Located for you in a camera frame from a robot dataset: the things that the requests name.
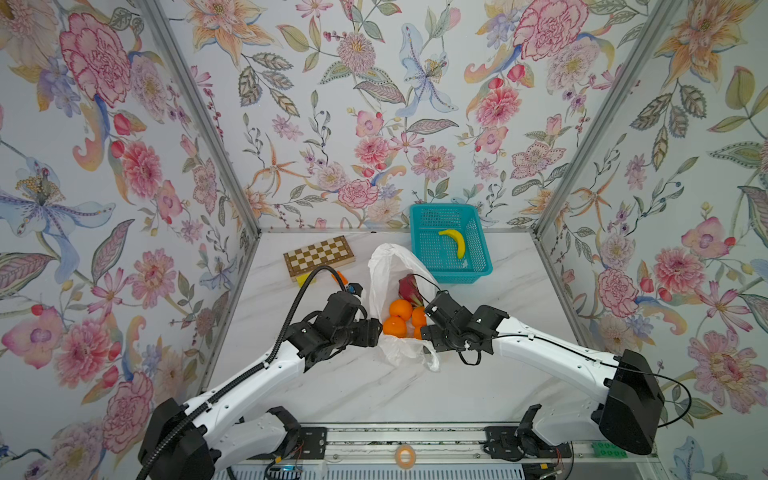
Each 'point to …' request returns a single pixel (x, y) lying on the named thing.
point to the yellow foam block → (302, 278)
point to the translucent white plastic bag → (388, 264)
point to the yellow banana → (458, 239)
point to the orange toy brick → (344, 279)
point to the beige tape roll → (411, 462)
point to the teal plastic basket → (440, 252)
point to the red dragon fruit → (409, 291)
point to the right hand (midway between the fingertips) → (435, 337)
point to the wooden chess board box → (331, 253)
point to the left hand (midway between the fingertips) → (376, 329)
